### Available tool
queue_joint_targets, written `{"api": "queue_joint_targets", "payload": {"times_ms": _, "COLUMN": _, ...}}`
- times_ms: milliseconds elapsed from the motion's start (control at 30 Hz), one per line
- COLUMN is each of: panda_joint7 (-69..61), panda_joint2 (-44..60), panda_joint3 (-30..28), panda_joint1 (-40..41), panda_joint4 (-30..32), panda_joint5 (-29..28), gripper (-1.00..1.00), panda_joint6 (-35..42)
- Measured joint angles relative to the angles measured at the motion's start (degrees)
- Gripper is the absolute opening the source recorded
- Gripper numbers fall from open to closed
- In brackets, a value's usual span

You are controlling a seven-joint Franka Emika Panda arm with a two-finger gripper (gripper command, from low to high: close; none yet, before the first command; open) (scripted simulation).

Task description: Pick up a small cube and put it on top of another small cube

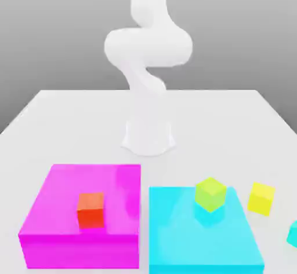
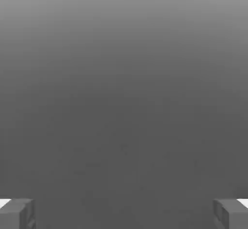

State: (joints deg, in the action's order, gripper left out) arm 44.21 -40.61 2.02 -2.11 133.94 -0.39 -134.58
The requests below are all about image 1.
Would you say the large magenta box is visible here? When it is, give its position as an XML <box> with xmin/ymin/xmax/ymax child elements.
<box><xmin>18</xmin><ymin>163</ymin><xmax>142</xmax><ymax>269</ymax></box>

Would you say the small yellow cube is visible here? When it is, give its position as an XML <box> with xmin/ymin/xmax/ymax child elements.
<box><xmin>247</xmin><ymin>181</ymin><xmax>276</xmax><ymax>217</ymax></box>

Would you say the small orange-red cube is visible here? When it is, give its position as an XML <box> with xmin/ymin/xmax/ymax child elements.
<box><xmin>77</xmin><ymin>192</ymin><xmax>105</xmax><ymax>229</ymax></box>

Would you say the large cyan box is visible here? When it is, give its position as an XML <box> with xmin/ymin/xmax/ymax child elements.
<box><xmin>148</xmin><ymin>186</ymin><xmax>265</xmax><ymax>274</ymax></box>

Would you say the small turquoise cube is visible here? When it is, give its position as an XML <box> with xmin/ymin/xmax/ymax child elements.
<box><xmin>286</xmin><ymin>220</ymin><xmax>297</xmax><ymax>249</ymax></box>

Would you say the small lime green cube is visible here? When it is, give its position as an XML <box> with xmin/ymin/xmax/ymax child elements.
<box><xmin>194</xmin><ymin>177</ymin><xmax>227</xmax><ymax>213</ymax></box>

